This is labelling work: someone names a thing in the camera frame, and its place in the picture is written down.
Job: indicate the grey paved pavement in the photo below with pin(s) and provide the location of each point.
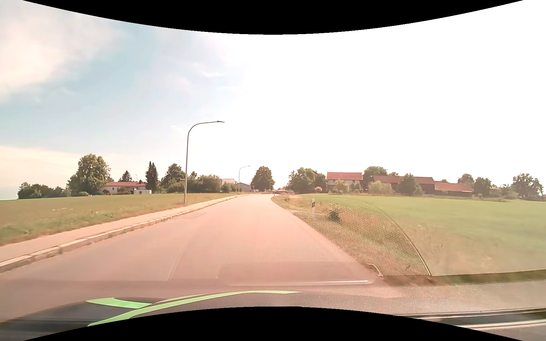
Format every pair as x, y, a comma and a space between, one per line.
64, 238

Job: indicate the white house with red roof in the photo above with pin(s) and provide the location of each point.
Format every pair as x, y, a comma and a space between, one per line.
123, 187

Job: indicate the row of green trees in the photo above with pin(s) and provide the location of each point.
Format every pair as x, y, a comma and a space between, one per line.
481, 185

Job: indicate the white roadside marker post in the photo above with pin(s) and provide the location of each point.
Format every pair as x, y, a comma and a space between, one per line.
313, 207

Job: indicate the small curved lamp post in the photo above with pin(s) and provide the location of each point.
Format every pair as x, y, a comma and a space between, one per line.
239, 180

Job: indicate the low dark green bushes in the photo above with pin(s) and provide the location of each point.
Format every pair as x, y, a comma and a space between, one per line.
40, 191

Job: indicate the row of trees and bushes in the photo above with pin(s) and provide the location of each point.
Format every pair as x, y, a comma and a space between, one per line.
197, 183

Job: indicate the car's own bonnet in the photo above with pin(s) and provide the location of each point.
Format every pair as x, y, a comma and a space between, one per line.
254, 296

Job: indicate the grey asphalt road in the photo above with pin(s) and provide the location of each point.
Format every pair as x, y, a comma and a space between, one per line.
235, 237

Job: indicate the large round green tree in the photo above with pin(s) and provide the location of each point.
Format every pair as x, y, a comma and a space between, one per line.
90, 174

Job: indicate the cream house with red roof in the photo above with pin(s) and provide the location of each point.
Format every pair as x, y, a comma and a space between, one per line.
344, 180

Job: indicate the long brown barn red roof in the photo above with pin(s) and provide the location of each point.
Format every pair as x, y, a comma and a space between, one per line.
424, 185

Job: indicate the dark conifer tree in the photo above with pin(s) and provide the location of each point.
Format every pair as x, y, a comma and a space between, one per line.
151, 177

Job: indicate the green grass field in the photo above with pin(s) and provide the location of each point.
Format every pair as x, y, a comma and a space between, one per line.
467, 232

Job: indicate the tall curved lamp post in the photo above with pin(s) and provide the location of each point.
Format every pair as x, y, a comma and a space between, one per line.
186, 165

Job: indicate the low grey building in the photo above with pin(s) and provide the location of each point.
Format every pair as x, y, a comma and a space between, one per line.
235, 185

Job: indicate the dry grass field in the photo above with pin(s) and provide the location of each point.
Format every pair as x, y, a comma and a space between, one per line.
64, 213

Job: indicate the round dark green tree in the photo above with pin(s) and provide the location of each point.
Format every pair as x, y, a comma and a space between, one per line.
262, 179

